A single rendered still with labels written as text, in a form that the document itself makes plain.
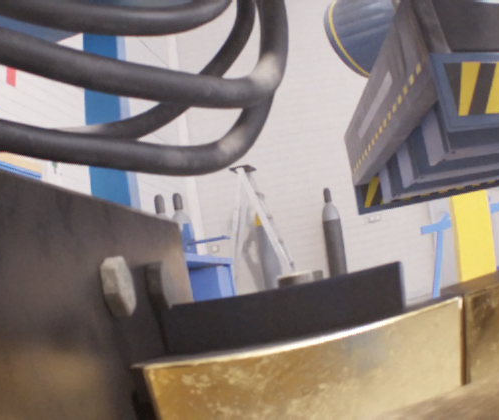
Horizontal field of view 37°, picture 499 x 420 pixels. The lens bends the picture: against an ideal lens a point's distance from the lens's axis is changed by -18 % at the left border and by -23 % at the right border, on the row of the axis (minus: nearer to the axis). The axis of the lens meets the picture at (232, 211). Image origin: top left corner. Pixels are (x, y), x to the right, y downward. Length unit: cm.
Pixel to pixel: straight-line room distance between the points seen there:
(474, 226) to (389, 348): 237
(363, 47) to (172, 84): 111
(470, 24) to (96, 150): 36
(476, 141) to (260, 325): 46
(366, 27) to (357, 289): 115
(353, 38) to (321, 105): 951
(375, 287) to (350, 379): 9
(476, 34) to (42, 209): 48
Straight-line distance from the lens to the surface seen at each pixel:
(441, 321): 38
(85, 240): 36
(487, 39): 70
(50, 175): 543
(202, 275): 706
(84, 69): 46
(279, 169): 1102
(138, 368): 37
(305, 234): 1093
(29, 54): 44
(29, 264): 29
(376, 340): 37
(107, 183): 121
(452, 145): 84
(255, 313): 45
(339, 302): 45
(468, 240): 273
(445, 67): 68
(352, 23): 160
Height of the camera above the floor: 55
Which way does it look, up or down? 5 degrees up
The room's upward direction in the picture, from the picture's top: 10 degrees counter-clockwise
